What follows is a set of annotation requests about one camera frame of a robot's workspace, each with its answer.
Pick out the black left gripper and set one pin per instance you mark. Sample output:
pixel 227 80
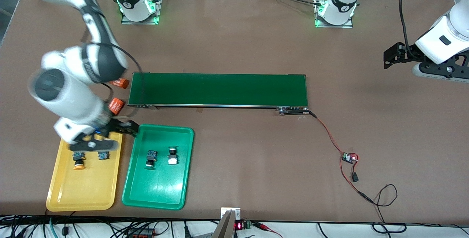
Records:
pixel 406 54

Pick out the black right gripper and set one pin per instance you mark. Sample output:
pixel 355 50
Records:
pixel 116 125

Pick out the orange cylinder white print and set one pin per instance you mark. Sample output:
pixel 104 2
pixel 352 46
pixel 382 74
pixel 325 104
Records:
pixel 116 106
pixel 122 82

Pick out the yellow mushroom push button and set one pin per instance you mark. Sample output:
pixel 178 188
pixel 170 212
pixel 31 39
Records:
pixel 103 155
pixel 78 160

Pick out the green mushroom push button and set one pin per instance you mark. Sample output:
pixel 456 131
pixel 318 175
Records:
pixel 151 158
pixel 172 156

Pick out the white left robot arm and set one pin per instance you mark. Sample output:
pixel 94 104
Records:
pixel 445 40

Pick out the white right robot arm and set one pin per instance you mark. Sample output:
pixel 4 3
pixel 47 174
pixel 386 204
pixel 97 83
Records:
pixel 73 87

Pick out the green plastic tray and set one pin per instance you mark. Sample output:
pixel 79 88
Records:
pixel 165 186

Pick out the yellow plastic tray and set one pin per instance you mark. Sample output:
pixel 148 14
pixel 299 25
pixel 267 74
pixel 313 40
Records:
pixel 91 190

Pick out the green conveyor belt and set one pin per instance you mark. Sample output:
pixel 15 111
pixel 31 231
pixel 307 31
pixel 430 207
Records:
pixel 220 89

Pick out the black power strip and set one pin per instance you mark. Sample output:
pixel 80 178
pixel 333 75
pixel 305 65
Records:
pixel 141 233

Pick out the red digit display module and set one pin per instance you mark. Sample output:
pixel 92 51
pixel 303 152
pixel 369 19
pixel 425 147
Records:
pixel 240 226

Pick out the red clip lead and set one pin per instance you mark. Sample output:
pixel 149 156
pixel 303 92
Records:
pixel 265 227

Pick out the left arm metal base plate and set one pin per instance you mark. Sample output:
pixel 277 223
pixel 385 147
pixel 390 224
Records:
pixel 348 23

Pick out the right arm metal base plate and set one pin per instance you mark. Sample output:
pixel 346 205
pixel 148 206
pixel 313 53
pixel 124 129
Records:
pixel 158 7

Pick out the silver mounting bracket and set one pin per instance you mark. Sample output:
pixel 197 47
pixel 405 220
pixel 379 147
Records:
pixel 230 227

